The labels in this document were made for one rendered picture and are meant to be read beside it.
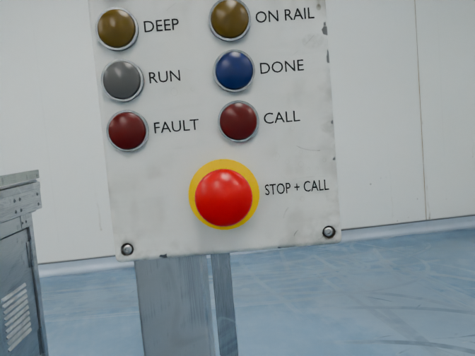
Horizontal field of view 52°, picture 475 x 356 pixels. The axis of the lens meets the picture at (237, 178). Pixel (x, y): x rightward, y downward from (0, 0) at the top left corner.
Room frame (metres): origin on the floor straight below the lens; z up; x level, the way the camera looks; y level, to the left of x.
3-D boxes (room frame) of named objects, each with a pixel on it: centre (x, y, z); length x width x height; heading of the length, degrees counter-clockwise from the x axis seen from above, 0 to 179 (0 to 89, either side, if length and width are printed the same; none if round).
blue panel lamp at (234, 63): (0.35, 0.00, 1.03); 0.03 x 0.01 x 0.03; 90
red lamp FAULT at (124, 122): (0.35, 0.08, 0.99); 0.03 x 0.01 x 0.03; 90
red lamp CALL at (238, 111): (0.35, 0.00, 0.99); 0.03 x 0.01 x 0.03; 90
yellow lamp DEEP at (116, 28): (0.35, 0.08, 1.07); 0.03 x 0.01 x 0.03; 90
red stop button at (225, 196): (0.35, 0.01, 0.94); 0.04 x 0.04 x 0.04; 0
